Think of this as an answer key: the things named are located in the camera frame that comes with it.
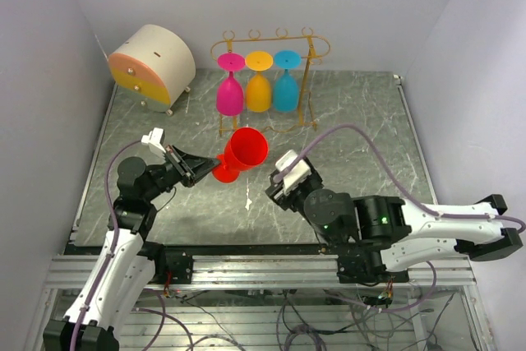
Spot gold wire wine glass rack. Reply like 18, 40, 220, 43
210, 27, 331, 136

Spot pink wine glass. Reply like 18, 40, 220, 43
216, 53, 245, 117

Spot aluminium rail frame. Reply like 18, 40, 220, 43
24, 75, 501, 351

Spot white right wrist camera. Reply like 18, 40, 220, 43
275, 150, 311, 196

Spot loose cables under frame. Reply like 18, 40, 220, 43
131, 284, 465, 351

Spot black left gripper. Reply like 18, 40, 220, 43
142, 143, 219, 201

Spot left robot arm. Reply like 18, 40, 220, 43
43, 145, 220, 350

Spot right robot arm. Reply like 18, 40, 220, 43
265, 150, 524, 284

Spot blue wine glass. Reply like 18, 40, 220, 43
273, 50, 302, 113

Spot round beige drawer cabinet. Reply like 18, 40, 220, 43
108, 24, 196, 115

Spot red wine glass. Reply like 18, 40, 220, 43
212, 127, 269, 183

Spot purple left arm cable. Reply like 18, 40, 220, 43
69, 139, 145, 351

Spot orange wine glass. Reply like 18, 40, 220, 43
245, 51, 274, 113

